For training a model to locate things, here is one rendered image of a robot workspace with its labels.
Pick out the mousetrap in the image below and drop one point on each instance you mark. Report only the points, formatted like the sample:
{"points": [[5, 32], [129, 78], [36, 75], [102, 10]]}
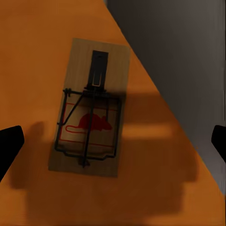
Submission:
{"points": [[88, 131]]}

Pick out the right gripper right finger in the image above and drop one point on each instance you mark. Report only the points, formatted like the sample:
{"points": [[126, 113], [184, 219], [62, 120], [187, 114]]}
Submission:
{"points": [[219, 140]]}

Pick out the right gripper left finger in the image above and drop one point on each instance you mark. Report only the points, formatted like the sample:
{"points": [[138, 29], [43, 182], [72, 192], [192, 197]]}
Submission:
{"points": [[11, 141]]}

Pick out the cabinet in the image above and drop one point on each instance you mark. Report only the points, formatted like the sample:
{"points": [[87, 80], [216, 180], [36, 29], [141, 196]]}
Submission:
{"points": [[161, 179]]}

